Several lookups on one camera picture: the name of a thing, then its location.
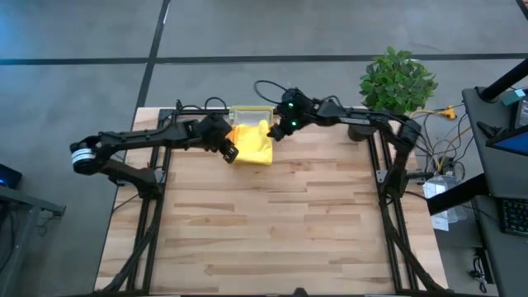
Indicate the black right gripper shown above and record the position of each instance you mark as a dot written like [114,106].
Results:
[295,113]

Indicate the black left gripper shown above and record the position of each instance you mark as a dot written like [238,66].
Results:
[212,132]

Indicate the yellow microfiber towel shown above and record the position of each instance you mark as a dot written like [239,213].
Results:
[252,142]

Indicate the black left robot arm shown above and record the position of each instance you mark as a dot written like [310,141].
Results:
[132,144]

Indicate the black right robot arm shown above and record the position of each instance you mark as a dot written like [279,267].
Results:
[371,123]

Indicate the yellow translucent plastic bin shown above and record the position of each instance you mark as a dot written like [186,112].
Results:
[251,114]

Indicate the black plant pot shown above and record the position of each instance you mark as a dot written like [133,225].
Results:
[359,133]

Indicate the green leafy plant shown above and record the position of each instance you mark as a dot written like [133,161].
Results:
[396,82]

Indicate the black desk beam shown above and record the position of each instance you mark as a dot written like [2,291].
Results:
[458,194]

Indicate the grey metal stand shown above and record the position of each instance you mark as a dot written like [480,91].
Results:
[29,200]

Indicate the black device blue light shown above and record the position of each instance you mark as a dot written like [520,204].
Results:
[8,176]

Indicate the grey desk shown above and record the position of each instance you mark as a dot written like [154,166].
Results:
[495,177]

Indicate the black slanted pole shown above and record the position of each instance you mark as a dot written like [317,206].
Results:
[503,80]

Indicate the blue-screen laptop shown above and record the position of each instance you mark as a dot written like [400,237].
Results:
[513,144]

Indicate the small teal box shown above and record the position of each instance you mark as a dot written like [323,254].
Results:
[513,97]

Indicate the black backlit keyboard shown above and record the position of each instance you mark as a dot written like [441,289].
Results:
[515,216]

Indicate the black aluminium table frame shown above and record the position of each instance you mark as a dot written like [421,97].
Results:
[288,288]

